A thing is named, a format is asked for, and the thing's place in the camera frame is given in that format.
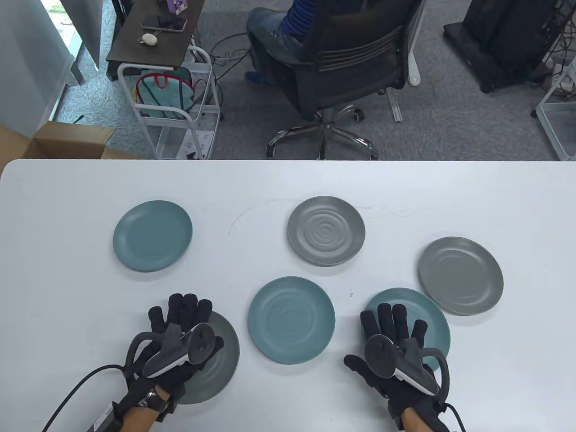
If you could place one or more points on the black smartphone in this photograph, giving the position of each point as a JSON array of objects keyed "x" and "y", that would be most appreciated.
[{"x": 164, "y": 23}]

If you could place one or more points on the teal plate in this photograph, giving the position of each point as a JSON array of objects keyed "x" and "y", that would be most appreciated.
[
  {"x": 432, "y": 324},
  {"x": 153, "y": 236},
  {"x": 291, "y": 319}
]

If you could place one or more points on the person's right forearm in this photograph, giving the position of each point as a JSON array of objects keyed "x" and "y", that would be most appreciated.
[{"x": 411, "y": 423}]

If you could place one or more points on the white metal cart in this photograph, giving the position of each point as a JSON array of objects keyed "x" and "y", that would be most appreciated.
[{"x": 173, "y": 144}]

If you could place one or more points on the black left forearm sensor band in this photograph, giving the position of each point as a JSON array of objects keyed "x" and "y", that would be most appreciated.
[{"x": 105, "y": 420}]

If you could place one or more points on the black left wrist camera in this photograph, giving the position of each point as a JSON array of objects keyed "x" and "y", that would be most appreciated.
[{"x": 166, "y": 407}]

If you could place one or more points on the black white controller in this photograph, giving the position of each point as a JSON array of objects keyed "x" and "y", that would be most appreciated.
[
  {"x": 380, "y": 357},
  {"x": 201, "y": 344}
]

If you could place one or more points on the teal bag with red trim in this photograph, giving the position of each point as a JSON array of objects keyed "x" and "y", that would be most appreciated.
[{"x": 164, "y": 96}]

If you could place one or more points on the white desk leg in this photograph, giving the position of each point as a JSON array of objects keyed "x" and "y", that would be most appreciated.
[{"x": 414, "y": 67}]

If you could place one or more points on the purple box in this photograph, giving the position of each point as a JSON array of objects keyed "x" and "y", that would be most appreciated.
[{"x": 177, "y": 5}]

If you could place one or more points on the black equipment rack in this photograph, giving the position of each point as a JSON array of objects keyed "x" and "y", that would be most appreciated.
[{"x": 504, "y": 36}]

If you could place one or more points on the grey rippled plate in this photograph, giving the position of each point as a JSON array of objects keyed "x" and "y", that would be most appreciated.
[{"x": 326, "y": 231}]

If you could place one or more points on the person's left hand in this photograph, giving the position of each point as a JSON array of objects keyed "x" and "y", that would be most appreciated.
[{"x": 180, "y": 310}]

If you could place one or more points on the grey partition panel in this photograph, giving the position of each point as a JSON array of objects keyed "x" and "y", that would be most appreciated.
[{"x": 85, "y": 27}]

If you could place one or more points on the dark wooden side table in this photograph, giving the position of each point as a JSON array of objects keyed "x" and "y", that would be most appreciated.
[{"x": 135, "y": 49}]

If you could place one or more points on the person's right hand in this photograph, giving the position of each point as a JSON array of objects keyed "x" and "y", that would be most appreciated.
[{"x": 387, "y": 319}]

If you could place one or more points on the black office chair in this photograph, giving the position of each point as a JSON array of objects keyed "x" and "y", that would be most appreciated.
[{"x": 351, "y": 54}]

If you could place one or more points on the small white round gadget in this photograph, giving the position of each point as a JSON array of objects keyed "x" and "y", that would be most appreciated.
[{"x": 148, "y": 39}]

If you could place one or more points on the cardboard box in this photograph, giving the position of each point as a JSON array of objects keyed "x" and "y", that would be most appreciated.
[{"x": 67, "y": 139}]

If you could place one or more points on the person's left forearm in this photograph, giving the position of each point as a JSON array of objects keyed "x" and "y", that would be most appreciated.
[{"x": 137, "y": 420}]

